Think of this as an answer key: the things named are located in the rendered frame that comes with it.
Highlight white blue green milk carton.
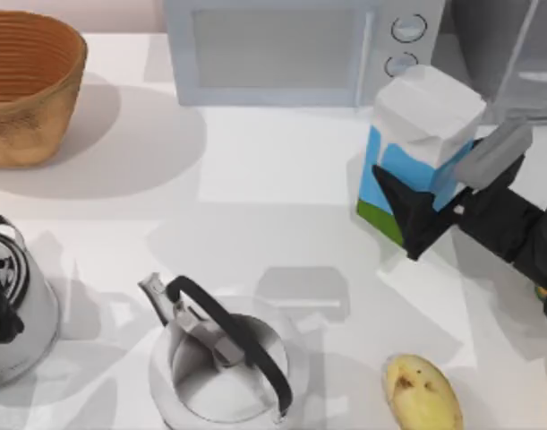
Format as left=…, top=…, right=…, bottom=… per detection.
left=355, top=64, right=488, bottom=248

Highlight small microwave knob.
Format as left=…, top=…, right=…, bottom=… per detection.
left=383, top=50, right=420, bottom=79

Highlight pale microwave oven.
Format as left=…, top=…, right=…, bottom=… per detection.
left=161, top=0, right=447, bottom=109

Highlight large microwave knob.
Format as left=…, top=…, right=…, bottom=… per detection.
left=389, top=13, right=429, bottom=45

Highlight grey cabinet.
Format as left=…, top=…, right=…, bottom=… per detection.
left=431, top=0, right=547, bottom=129

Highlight yellow potato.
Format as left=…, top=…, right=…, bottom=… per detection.
left=380, top=353, right=465, bottom=430

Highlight microwave oven door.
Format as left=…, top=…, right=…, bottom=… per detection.
left=164, top=0, right=373, bottom=108

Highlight brown woven basket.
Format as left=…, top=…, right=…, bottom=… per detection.
left=0, top=11, right=89, bottom=169

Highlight microwave door handle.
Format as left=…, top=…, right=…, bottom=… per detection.
left=355, top=10, right=375, bottom=107

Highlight white kettle with black handle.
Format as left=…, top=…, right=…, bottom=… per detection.
left=137, top=271, right=297, bottom=430

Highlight silver kettle with black handle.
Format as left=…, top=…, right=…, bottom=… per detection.
left=0, top=214, right=62, bottom=391

